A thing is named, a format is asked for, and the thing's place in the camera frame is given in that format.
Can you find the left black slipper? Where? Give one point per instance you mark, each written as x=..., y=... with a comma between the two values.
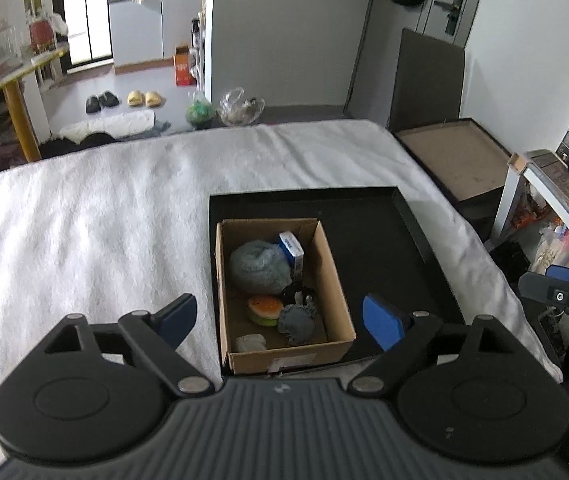
x=92, y=105

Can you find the door handle lock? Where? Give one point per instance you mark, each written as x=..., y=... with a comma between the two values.
x=454, y=10

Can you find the brown board framed box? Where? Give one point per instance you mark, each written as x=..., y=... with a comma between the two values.
x=463, y=159

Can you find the clear plastic bag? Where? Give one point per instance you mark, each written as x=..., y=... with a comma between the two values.
x=236, y=110

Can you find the orange carton box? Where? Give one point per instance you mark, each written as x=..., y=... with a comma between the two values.
x=182, y=67

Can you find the white kitchen cabinet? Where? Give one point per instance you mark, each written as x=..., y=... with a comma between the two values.
x=149, y=30

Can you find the right yellow slipper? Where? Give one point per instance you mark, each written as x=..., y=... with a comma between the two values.
x=152, y=99

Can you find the blue grey fabric plush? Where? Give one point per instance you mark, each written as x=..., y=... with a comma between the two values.
x=297, y=319

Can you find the left yellow slipper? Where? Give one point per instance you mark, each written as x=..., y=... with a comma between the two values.
x=135, y=99

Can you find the white shelf desk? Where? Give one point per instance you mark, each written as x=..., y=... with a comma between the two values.
x=541, y=170

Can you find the glass jar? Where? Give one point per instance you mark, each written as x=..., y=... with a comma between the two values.
x=8, y=45

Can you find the yellow leg side table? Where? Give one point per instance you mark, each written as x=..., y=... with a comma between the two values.
x=10, y=87

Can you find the burger plush toy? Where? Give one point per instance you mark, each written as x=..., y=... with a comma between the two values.
x=265, y=310

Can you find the grey fluffy plush ball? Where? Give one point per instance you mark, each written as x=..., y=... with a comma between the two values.
x=260, y=268

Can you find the black slipper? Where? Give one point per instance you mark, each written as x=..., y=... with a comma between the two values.
x=92, y=105
x=108, y=100

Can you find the brown cardboard box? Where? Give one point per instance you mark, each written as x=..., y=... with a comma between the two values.
x=335, y=331

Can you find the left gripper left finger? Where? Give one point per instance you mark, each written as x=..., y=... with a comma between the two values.
x=154, y=339

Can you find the yellow slipper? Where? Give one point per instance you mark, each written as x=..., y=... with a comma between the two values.
x=152, y=99
x=135, y=99

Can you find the black tray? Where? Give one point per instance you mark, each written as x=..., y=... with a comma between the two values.
x=377, y=245

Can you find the red tin can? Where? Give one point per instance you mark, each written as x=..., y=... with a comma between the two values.
x=42, y=36

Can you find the white soft object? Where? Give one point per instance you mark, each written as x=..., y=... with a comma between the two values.
x=250, y=343

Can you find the right black slipper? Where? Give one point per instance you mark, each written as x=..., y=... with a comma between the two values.
x=108, y=100

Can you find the white towel blanket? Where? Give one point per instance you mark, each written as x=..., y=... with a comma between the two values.
x=124, y=227

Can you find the blue tissue pack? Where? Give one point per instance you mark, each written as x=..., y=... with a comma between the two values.
x=293, y=252

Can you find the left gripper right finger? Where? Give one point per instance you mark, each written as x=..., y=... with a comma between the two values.
x=404, y=339

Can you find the dark upright board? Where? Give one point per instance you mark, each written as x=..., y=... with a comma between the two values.
x=428, y=82

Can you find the white floor mat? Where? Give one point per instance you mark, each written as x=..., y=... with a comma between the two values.
x=118, y=126

